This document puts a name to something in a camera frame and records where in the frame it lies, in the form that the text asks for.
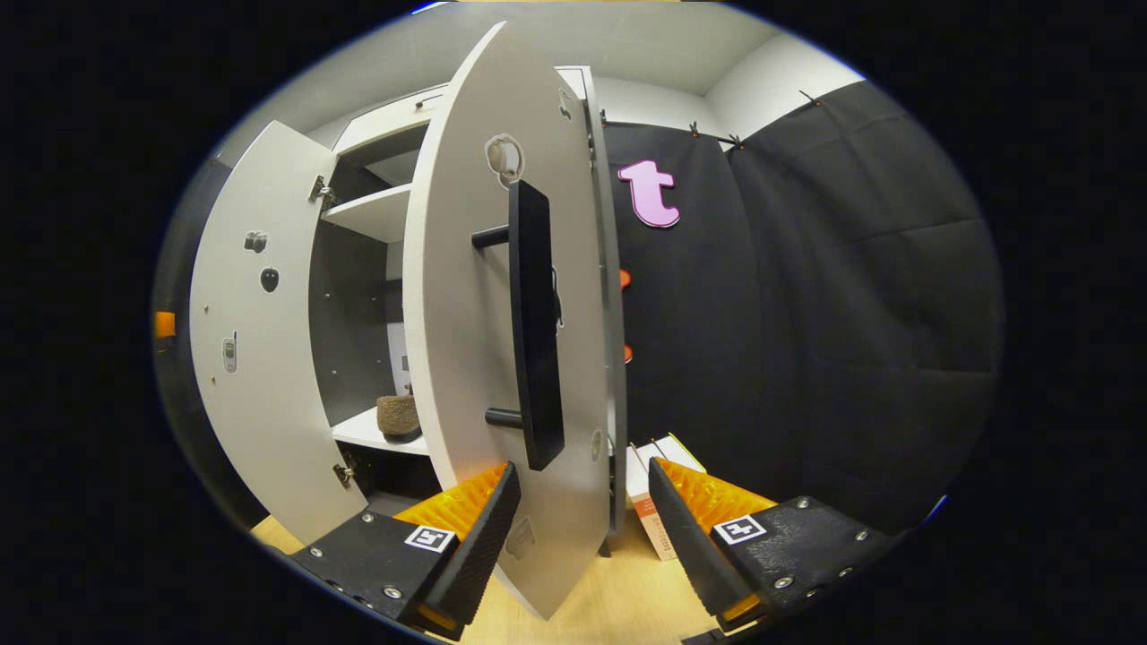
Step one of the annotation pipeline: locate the black backdrop cloth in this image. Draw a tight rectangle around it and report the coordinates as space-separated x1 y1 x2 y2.
151 79 1006 534

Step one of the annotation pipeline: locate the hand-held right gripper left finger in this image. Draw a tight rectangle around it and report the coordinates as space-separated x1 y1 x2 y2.
287 460 522 641

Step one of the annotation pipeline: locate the white shoe cabinet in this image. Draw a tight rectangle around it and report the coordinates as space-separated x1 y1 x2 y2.
307 64 628 538

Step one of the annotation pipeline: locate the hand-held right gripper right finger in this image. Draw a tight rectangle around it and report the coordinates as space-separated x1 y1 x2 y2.
647 456 894 628

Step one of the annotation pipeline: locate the brown fuzzy shoe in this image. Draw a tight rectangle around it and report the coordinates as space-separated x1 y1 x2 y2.
376 394 422 444

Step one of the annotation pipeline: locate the white shoe cabinet door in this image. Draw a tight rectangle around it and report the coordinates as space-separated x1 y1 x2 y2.
401 22 628 621
188 121 368 545

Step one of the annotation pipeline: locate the black door handle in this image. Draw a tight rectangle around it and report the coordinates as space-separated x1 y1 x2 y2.
472 179 565 471

